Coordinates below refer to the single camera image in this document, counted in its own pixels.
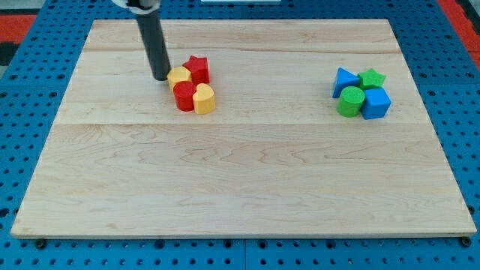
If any black cylindrical pointer rod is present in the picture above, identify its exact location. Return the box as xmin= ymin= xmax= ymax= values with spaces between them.
xmin=136 ymin=10 xmax=171 ymax=81

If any red star block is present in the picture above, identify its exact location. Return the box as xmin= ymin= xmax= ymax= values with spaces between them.
xmin=182 ymin=55 xmax=210 ymax=85

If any yellow heart block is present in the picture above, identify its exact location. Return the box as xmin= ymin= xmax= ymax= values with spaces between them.
xmin=193 ymin=83 xmax=216 ymax=115

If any green cylinder block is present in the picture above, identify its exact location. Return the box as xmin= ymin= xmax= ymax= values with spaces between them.
xmin=336 ymin=86 xmax=365 ymax=118

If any blue triangle block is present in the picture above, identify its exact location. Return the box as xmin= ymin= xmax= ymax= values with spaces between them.
xmin=332 ymin=67 xmax=360 ymax=98

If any blue cube block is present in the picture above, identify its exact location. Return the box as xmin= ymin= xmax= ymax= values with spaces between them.
xmin=361 ymin=88 xmax=392 ymax=120

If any light wooden board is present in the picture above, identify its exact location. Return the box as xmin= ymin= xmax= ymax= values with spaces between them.
xmin=11 ymin=19 xmax=476 ymax=239

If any green star block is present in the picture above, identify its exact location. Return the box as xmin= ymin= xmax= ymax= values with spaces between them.
xmin=358 ymin=68 xmax=386 ymax=90

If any yellow hexagon block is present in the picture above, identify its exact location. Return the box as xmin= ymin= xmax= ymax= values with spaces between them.
xmin=167 ymin=66 xmax=192 ymax=92

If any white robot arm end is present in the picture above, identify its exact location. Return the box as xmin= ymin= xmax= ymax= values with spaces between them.
xmin=112 ymin=0 xmax=161 ymax=15

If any red cylinder block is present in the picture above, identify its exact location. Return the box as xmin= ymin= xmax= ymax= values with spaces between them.
xmin=173 ymin=81 xmax=197 ymax=112

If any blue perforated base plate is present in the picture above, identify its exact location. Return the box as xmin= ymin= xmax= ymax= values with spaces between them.
xmin=1 ymin=0 xmax=479 ymax=269

